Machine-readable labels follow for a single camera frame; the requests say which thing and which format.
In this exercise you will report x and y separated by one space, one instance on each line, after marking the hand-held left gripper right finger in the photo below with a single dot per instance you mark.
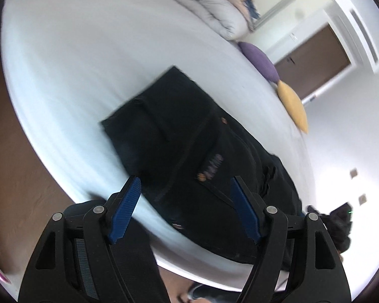
244 208

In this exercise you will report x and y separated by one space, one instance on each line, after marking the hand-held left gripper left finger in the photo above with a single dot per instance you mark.
126 208

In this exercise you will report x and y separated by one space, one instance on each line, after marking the black denim pants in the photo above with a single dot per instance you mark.
177 139

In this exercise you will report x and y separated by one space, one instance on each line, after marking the person's bare leg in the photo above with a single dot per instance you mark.
183 296

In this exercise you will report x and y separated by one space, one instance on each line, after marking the yellow cushion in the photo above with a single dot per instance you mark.
293 107

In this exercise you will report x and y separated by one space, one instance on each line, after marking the white sheeted bed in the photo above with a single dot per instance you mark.
82 69

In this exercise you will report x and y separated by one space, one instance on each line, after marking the purple cushion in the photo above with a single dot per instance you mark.
259 58

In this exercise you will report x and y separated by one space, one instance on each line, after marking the brown wooden door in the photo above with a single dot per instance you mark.
319 63

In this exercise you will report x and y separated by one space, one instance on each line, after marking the folded beige grey duvet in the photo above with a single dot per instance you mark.
214 3

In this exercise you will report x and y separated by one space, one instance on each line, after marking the bronze wall socket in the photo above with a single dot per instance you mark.
353 173
362 199

